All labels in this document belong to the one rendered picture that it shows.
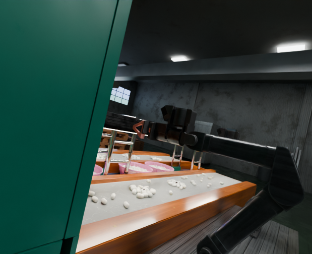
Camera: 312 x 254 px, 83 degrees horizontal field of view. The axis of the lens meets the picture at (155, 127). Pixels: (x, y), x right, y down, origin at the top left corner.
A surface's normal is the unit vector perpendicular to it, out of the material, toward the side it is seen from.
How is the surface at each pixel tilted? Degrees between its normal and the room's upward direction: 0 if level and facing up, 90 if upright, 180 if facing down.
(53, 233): 90
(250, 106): 90
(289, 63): 90
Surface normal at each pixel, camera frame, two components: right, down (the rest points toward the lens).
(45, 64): 0.72, 0.16
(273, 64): -0.62, -0.15
